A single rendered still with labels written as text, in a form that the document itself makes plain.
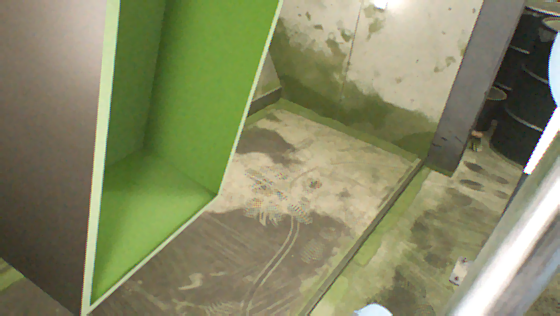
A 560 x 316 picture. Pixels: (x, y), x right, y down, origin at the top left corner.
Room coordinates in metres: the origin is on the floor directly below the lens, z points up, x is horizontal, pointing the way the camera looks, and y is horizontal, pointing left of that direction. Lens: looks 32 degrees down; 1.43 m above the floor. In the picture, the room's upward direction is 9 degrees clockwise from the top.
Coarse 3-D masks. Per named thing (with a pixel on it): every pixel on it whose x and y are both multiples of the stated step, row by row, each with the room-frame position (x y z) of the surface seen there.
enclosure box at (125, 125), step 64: (0, 0) 0.70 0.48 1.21; (64, 0) 0.64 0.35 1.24; (128, 0) 1.17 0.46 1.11; (192, 0) 1.28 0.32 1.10; (256, 0) 1.20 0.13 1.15; (0, 64) 0.71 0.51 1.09; (64, 64) 0.65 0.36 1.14; (128, 64) 1.21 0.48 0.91; (192, 64) 1.28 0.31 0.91; (256, 64) 1.20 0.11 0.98; (0, 128) 0.73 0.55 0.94; (64, 128) 0.66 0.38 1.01; (128, 128) 1.27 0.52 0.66; (192, 128) 1.28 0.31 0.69; (0, 192) 0.75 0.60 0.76; (64, 192) 0.67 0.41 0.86; (128, 192) 1.13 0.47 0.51; (192, 192) 1.21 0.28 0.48; (0, 256) 0.78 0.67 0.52; (64, 256) 0.69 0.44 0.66; (128, 256) 0.89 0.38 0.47
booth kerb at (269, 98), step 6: (276, 90) 2.91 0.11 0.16; (264, 96) 2.78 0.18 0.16; (270, 96) 2.85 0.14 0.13; (276, 96) 2.92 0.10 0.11; (252, 102) 2.66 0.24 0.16; (258, 102) 2.72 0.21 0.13; (264, 102) 2.79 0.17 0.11; (270, 102) 2.86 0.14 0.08; (252, 108) 2.67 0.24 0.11; (258, 108) 2.73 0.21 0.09; (252, 114) 2.67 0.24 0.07
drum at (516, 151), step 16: (544, 32) 2.84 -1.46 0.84; (544, 48) 2.78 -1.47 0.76; (528, 64) 2.86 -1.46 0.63; (544, 64) 2.73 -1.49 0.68; (528, 80) 2.79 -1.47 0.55; (544, 80) 2.69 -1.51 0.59; (512, 96) 2.88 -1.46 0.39; (528, 96) 2.74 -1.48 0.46; (544, 96) 2.66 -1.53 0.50; (512, 112) 2.80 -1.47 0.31; (528, 112) 2.70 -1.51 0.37; (544, 112) 2.63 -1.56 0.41; (496, 128) 2.92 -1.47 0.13; (512, 128) 2.74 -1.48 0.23; (528, 128) 2.66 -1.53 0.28; (496, 144) 2.81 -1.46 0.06; (512, 144) 2.70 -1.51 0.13; (528, 144) 2.63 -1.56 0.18; (512, 160) 2.66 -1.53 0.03
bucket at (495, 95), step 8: (496, 88) 3.31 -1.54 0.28; (488, 96) 3.32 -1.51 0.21; (496, 96) 3.28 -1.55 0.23; (504, 96) 3.19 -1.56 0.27; (488, 104) 3.08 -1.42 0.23; (496, 104) 3.09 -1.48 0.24; (488, 112) 3.09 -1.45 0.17; (496, 112) 3.13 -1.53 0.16; (480, 120) 3.10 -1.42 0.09; (488, 120) 3.11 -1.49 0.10; (480, 128) 3.11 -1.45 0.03
